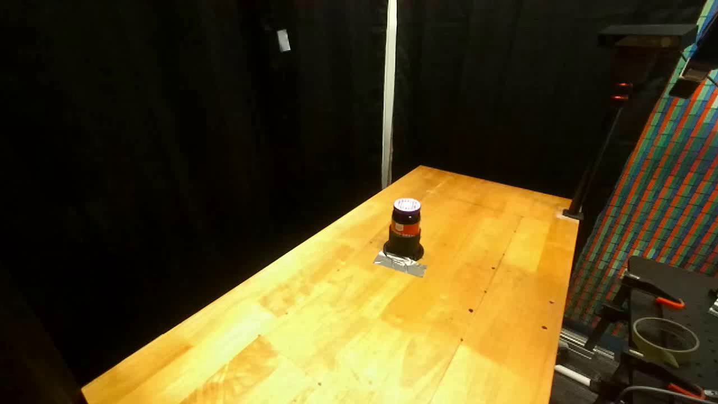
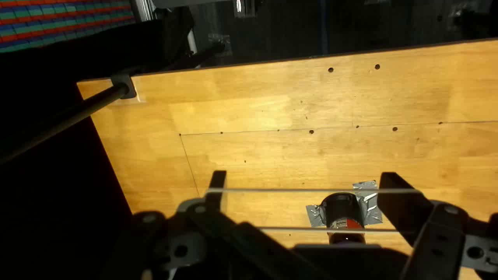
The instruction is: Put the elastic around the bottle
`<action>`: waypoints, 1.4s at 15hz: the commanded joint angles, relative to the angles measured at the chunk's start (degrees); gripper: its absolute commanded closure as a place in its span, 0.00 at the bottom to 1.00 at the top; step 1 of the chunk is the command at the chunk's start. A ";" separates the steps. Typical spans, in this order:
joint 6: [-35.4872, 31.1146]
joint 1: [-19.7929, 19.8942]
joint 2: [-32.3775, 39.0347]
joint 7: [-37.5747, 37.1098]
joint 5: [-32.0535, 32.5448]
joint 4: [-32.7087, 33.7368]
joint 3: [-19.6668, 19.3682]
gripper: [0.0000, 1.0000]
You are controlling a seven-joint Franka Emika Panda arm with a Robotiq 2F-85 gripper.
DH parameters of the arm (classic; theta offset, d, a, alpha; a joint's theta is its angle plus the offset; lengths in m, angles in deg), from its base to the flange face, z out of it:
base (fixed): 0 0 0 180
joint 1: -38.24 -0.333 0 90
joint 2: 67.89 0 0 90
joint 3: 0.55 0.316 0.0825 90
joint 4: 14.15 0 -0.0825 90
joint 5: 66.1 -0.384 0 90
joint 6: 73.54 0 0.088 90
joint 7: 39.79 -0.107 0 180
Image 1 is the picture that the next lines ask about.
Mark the dark bottle with orange label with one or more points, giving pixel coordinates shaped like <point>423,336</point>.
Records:
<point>404,230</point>

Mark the white vertical pole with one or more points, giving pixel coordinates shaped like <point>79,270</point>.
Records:
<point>389,93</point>

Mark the black curtain backdrop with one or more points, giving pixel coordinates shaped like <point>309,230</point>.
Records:
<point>153,152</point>

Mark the roll of clear tape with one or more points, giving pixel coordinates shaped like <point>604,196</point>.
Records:
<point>664,339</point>

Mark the grey duct tape patch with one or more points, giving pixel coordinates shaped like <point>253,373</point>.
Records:
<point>400,263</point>

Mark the small white wall tag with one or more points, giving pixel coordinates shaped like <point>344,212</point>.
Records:
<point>284,41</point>

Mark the black camera stand pole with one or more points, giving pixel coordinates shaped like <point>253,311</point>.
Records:
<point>635,48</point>

